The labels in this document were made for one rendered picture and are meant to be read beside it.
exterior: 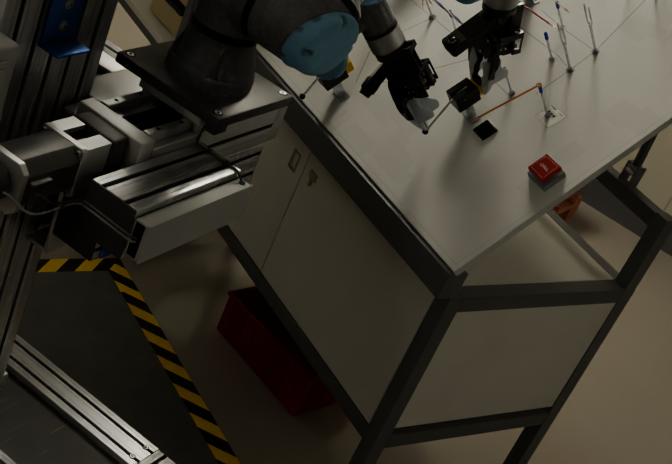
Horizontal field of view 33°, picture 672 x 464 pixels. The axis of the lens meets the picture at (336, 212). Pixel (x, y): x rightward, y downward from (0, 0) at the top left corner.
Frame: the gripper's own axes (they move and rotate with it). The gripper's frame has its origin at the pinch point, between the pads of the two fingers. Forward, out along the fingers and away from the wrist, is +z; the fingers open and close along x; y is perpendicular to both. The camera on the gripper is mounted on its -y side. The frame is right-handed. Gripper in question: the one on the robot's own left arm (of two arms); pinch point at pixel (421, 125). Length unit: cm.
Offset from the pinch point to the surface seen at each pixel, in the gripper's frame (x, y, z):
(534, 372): -11, 3, 67
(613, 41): 30.8, 34.8, 7.5
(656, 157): 213, -39, 172
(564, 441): 30, -27, 141
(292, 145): 10.2, -42.8, 4.9
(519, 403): -13, -3, 75
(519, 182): -7.7, 20.0, 13.6
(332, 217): -6.6, -29.5, 16.1
